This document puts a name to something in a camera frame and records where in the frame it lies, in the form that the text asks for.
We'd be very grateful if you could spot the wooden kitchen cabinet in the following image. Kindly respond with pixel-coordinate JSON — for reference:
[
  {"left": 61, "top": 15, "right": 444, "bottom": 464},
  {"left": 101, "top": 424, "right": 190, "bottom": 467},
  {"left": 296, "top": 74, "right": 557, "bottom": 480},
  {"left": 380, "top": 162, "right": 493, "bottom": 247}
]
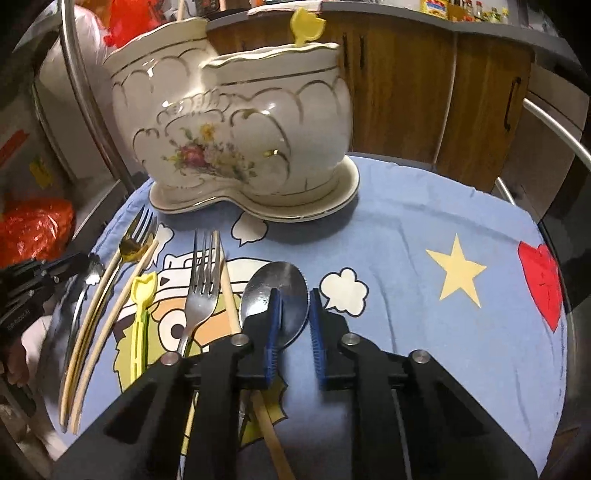
[{"left": 208, "top": 9, "right": 536, "bottom": 186}]

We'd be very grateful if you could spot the person's left hand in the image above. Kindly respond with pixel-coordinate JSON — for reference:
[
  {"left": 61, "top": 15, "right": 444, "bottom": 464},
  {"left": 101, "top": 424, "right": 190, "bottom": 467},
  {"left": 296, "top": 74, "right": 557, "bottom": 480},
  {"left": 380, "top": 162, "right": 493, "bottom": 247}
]
[{"left": 0, "top": 342, "right": 31, "bottom": 386}]

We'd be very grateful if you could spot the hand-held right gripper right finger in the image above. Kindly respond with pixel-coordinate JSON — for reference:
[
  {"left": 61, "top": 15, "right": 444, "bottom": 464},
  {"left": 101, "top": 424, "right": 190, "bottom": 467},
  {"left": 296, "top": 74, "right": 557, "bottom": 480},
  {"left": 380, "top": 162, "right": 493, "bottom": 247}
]
[{"left": 308, "top": 288, "right": 539, "bottom": 480}]

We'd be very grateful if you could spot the gold fork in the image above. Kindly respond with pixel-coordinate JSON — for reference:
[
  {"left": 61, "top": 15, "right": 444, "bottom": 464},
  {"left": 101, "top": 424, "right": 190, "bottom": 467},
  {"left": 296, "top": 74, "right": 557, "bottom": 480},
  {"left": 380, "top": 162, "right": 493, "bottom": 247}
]
[{"left": 59, "top": 205, "right": 158, "bottom": 432}]

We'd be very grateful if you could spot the large silver spoon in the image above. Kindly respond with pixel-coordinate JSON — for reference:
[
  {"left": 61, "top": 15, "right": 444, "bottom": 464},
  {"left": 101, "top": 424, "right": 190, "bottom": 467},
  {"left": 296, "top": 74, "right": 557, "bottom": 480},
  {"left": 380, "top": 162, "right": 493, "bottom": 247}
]
[{"left": 240, "top": 261, "right": 309, "bottom": 349}]

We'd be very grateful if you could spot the silver fork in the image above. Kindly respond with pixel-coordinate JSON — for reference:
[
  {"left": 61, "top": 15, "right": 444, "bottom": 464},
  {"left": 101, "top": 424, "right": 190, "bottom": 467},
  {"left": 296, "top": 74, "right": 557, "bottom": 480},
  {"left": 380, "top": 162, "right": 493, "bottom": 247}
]
[{"left": 178, "top": 229, "right": 222, "bottom": 358}]

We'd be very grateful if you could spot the red plastic bag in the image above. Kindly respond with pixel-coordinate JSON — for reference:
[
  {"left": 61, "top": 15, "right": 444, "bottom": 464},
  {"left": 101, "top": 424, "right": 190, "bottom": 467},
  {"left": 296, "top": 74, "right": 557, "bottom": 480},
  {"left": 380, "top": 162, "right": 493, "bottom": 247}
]
[
  {"left": 104, "top": 0, "right": 154, "bottom": 48},
  {"left": 0, "top": 198, "right": 77, "bottom": 269}
]

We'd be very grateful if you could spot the stainless steel oven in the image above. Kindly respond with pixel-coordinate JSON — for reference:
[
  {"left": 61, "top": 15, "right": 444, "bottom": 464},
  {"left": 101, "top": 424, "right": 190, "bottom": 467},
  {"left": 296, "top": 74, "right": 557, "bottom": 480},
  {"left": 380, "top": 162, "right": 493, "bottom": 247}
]
[{"left": 503, "top": 65, "right": 591, "bottom": 278}]

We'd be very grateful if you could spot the white plastic bag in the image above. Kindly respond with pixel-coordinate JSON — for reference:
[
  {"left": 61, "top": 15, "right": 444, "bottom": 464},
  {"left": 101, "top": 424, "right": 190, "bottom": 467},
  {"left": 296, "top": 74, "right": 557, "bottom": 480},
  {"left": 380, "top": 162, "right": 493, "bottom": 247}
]
[{"left": 69, "top": 4, "right": 116, "bottom": 63}]

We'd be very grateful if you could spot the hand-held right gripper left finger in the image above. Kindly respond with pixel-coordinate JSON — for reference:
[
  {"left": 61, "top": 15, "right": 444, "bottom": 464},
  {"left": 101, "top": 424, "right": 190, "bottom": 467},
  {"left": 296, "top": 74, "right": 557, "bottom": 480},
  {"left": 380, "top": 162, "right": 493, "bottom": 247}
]
[{"left": 51, "top": 288, "right": 284, "bottom": 480}]

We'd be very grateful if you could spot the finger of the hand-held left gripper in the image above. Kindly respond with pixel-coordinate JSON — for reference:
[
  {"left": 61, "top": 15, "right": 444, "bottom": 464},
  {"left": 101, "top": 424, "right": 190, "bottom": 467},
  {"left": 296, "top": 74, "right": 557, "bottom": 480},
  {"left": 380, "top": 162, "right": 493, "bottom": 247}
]
[
  {"left": 0, "top": 253, "right": 90, "bottom": 284},
  {"left": 0, "top": 280, "right": 57, "bottom": 310}
]

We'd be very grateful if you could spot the yellow tulip-shaped plastic utensil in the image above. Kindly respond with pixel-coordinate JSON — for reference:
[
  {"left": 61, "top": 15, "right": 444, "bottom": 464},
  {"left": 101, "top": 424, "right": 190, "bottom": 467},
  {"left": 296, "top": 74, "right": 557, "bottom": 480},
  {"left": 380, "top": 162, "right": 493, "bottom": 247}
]
[
  {"left": 290, "top": 7, "right": 326, "bottom": 47},
  {"left": 129, "top": 272, "right": 155, "bottom": 384}
]

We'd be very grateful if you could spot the chrome rack post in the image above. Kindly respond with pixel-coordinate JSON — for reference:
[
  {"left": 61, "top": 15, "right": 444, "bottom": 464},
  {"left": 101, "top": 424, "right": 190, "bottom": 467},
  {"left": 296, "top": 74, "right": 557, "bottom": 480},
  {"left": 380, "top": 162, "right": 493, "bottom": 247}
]
[{"left": 64, "top": 0, "right": 137, "bottom": 197}]

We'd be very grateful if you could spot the black cabinet handle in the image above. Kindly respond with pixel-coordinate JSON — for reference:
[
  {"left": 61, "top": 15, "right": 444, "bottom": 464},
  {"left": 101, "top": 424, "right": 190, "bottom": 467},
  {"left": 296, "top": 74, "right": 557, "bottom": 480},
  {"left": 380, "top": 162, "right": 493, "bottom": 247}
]
[{"left": 504, "top": 76, "right": 522, "bottom": 132}]

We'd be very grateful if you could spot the metal storage rack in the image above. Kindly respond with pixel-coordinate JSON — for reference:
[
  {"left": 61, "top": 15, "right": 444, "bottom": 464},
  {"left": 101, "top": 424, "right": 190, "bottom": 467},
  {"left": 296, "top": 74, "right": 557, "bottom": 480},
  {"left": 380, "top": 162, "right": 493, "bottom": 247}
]
[{"left": 0, "top": 23, "right": 139, "bottom": 241}]

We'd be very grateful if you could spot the chrome oven handle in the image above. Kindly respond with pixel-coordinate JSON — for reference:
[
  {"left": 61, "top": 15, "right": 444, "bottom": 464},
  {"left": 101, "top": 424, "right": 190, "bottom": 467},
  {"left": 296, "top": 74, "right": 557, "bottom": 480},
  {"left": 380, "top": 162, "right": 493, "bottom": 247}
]
[
  {"left": 523, "top": 98, "right": 591, "bottom": 168},
  {"left": 493, "top": 176, "right": 520, "bottom": 206}
]

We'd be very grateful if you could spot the floral ceramic double utensil holder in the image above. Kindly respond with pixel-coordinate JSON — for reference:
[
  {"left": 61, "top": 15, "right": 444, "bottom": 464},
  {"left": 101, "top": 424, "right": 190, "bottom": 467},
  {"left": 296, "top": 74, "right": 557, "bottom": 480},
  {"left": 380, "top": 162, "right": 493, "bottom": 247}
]
[{"left": 102, "top": 17, "right": 360, "bottom": 223}]

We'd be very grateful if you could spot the blue cartoon printed cloth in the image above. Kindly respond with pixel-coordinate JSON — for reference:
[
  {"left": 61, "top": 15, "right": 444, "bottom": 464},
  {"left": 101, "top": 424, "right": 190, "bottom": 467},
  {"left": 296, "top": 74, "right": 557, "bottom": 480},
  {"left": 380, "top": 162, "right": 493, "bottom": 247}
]
[{"left": 60, "top": 152, "right": 573, "bottom": 480}]

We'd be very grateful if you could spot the row of condiment bottles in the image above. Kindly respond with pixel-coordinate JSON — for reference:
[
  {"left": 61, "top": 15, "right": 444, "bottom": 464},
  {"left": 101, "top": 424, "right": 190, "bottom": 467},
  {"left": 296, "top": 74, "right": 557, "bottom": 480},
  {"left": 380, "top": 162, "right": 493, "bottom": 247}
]
[{"left": 450, "top": 0, "right": 511, "bottom": 24}]

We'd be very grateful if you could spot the white towel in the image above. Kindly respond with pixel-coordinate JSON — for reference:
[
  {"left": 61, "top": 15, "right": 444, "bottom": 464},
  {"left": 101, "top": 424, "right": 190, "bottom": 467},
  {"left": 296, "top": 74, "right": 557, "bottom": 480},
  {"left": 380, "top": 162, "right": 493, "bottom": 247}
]
[{"left": 247, "top": 0, "right": 324, "bottom": 17}]

